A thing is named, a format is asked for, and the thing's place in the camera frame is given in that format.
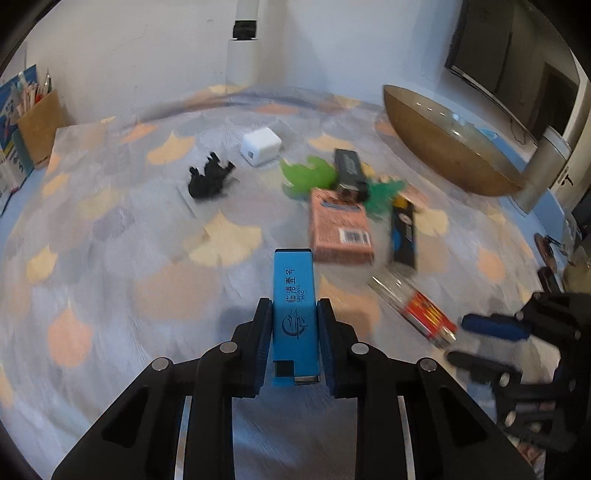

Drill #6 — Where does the cardboard holder box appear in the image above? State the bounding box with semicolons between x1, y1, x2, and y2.
16;90;70;167

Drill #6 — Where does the blue printed box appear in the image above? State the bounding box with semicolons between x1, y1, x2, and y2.
0;65;38;215

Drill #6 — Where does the brown round object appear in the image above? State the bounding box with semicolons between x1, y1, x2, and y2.
534;233;561;268

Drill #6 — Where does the bunch of pens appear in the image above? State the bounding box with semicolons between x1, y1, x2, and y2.
16;69;52;118

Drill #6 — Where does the light green toy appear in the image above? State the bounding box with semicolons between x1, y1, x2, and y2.
280;156;338;200

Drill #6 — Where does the small paperboard box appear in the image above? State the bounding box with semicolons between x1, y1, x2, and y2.
308;187;376;266

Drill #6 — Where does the blue lighter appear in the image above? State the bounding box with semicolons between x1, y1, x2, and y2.
265;248;322;388

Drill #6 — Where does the brown ribbed bowl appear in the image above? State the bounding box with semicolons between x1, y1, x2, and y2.
383;84;527;197

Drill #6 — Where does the silver cylinder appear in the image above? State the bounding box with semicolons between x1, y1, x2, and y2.
515;127;573;214

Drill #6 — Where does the white charger cube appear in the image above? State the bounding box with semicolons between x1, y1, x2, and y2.
241;129;281;166

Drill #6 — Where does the black toy figure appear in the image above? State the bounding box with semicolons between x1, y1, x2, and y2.
187;151;238;201

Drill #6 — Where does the black and blue box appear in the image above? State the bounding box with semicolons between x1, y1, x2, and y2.
389;196;417;271

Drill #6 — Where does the dark green toy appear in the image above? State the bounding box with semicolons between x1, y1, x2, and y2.
365;179;409;220

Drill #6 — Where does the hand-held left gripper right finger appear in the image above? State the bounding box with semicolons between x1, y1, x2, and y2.
316;298;539;480

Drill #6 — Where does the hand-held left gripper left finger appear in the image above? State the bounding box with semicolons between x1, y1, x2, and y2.
52;298;274;480

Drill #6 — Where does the patterned tablecloth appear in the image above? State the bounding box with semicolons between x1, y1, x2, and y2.
0;84;568;480

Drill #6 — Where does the black lighter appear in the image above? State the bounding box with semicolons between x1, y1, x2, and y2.
333;148;370;200

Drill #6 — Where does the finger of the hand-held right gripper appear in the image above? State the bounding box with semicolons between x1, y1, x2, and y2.
462;313;536;341
447;350;523;385

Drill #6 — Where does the white pole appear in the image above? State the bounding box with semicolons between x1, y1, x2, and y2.
226;0;260;86

